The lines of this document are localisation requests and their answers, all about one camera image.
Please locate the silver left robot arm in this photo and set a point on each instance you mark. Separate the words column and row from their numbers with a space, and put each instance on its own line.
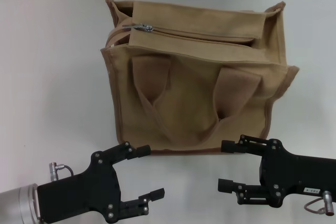
column 18, row 203

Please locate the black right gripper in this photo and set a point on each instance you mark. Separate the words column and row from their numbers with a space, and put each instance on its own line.
column 296, row 174

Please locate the khaki canvas food bag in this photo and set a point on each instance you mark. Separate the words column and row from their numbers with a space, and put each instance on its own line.
column 189, row 95

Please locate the silver metal zipper slider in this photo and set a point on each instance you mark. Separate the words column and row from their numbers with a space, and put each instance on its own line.
column 143, row 26

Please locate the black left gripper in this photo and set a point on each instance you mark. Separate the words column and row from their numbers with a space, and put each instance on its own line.
column 78, row 195

